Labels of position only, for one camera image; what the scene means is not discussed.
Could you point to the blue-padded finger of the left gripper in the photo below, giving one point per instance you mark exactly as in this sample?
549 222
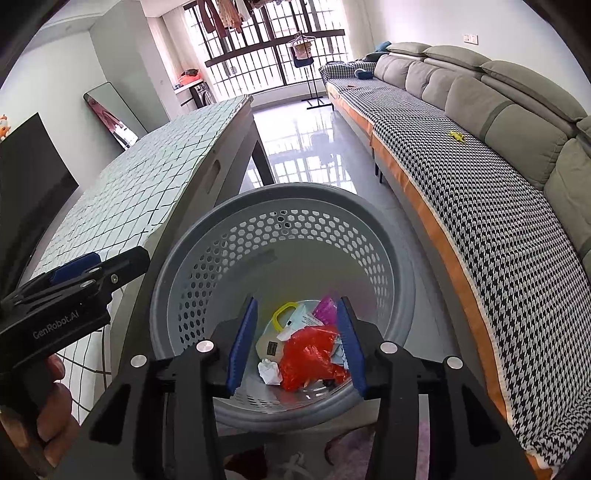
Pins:
119 270
61 274

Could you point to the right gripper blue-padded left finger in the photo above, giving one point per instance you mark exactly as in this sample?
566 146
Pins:
156 420

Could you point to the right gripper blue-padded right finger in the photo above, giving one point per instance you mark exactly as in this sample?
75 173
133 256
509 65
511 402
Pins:
469 438

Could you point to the white paper ball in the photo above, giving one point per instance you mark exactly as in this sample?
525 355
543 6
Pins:
269 372

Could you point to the red plastic bag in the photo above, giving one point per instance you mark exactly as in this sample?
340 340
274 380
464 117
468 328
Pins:
307 358

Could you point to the pink plastic mesh cone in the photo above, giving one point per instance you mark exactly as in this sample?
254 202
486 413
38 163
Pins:
326 311

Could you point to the yellow plastic ring lid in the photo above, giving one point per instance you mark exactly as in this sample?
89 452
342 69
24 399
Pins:
281 315

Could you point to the beige round felt pouch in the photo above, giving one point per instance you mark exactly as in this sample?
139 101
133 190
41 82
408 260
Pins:
268 346

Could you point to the light blue wipes packet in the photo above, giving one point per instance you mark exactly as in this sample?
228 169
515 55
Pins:
298 320

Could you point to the grey perforated trash basket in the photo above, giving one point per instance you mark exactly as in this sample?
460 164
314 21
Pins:
278 244

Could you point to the person's left hand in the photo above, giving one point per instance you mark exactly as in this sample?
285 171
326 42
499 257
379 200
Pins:
55 425

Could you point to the grid-patterned tablecloth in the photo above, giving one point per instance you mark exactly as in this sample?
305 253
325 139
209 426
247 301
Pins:
133 203

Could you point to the black flat television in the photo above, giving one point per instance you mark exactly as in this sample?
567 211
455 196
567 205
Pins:
35 184

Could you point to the row of plush toys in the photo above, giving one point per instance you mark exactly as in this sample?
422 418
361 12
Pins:
4 127

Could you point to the leaning floor mirror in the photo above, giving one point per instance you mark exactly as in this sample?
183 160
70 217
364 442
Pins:
115 115

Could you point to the houndstooth sofa cover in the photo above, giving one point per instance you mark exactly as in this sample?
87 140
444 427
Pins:
532 343

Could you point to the orange item on shelf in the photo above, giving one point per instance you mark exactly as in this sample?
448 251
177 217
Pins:
188 76

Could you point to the grey sectional sofa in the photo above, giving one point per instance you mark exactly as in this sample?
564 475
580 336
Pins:
513 202

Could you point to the hanging laundry clothes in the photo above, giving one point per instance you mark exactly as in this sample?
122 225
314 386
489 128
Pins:
221 16

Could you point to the small yellow toy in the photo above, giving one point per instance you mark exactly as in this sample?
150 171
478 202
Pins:
458 136

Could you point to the black clothes stand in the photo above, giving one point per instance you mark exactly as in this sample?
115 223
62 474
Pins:
300 51

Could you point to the blue cushion on sofa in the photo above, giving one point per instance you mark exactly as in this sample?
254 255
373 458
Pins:
381 50

